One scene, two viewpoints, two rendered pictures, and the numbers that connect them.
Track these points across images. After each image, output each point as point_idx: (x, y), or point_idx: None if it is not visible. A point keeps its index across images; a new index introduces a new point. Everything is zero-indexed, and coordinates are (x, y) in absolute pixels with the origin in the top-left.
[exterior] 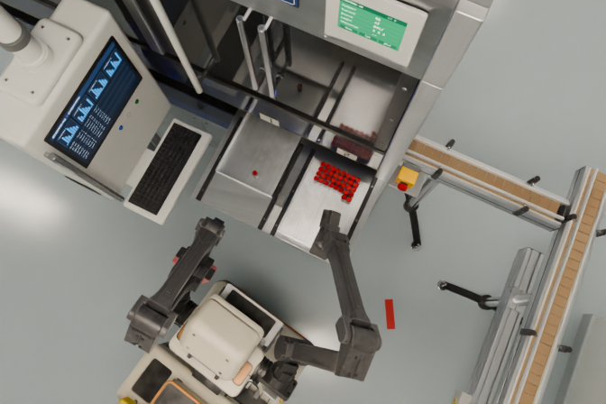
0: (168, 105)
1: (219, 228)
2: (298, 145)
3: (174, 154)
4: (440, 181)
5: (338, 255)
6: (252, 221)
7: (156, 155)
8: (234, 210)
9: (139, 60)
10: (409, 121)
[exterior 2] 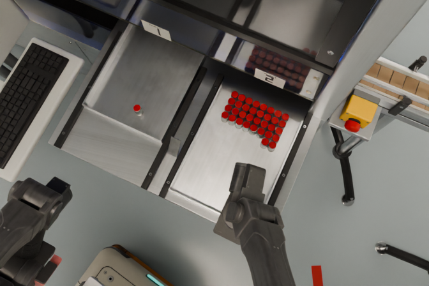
0: (23, 18)
1: (48, 200)
2: (199, 69)
3: (30, 85)
4: (401, 118)
5: (265, 253)
6: (135, 177)
7: (6, 87)
8: (108, 161)
9: None
10: None
